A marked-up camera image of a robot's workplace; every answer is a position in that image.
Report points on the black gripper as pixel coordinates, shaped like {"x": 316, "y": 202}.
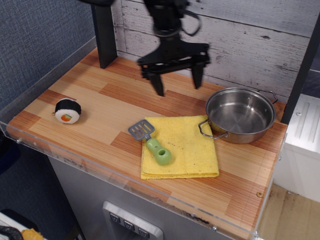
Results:
{"x": 174, "y": 54}

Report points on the plush sushi roll toy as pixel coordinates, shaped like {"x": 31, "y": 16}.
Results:
{"x": 67, "y": 111}

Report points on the stainless steel pot bowl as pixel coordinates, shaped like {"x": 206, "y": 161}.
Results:
{"x": 238, "y": 115}

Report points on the silver cabinet button panel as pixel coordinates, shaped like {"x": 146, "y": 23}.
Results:
{"x": 124, "y": 225}

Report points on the yellow folded cloth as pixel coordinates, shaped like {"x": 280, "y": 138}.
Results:
{"x": 193, "y": 154}

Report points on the white box at right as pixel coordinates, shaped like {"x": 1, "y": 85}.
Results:
{"x": 298, "y": 167}

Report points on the green grey toy spatula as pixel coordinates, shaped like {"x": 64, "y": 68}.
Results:
{"x": 142, "y": 130}

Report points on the dark right vertical post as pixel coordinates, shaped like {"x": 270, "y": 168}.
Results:
{"x": 303, "y": 72}

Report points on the clear acrylic table guard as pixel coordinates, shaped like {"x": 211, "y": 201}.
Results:
{"x": 98, "y": 161}

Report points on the yellow object bottom left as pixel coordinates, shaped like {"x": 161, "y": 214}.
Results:
{"x": 31, "y": 234}

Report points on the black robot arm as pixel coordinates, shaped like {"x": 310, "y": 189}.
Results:
{"x": 166, "y": 15}

